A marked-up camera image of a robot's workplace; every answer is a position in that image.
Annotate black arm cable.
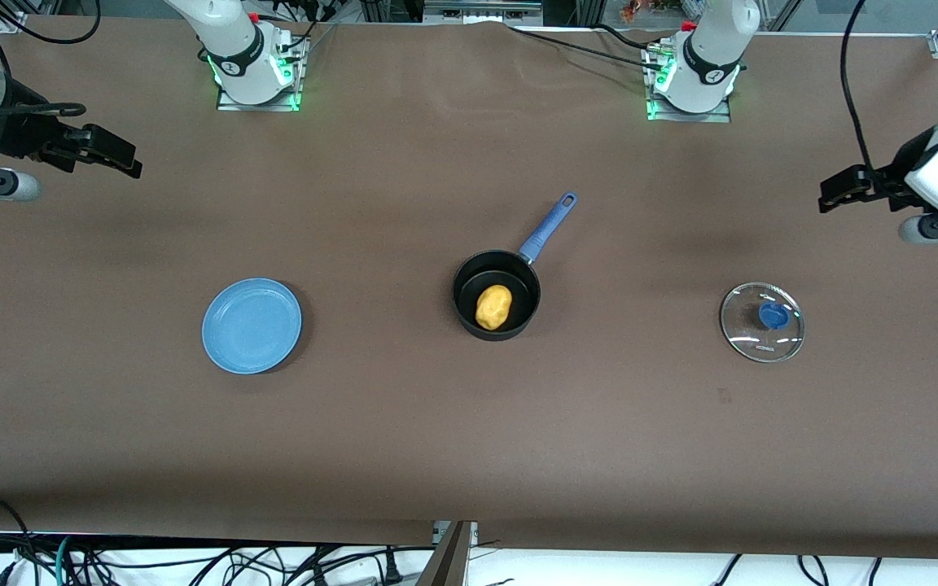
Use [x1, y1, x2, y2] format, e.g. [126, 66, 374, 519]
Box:
[0, 0, 102, 116]
[840, 0, 895, 176]

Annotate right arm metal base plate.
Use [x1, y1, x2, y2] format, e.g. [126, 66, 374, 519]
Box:
[215, 24, 308, 112]

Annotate yellow potato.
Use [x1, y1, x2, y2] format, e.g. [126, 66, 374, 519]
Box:
[475, 284, 514, 331]

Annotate blue round plate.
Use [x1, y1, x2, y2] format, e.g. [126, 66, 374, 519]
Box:
[201, 278, 304, 375]

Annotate aluminium frame post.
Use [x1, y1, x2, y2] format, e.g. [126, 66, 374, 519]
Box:
[414, 520, 480, 586]

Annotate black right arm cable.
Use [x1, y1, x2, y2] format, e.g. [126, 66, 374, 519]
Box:
[0, 0, 102, 116]

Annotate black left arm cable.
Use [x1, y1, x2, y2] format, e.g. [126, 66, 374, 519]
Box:
[840, 0, 895, 176]

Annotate brown table cover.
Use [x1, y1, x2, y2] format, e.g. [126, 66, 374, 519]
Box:
[0, 15, 938, 561]

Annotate black pot with blue handle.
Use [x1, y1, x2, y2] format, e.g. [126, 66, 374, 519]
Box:
[451, 190, 580, 342]

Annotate black cable lying on cover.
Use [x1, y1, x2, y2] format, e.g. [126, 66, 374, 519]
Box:
[510, 24, 669, 70]

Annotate glass lid with blue knob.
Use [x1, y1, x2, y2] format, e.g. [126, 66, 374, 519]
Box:
[719, 282, 806, 364]

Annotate grey metal box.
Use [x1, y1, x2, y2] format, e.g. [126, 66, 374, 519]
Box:
[423, 0, 544, 26]

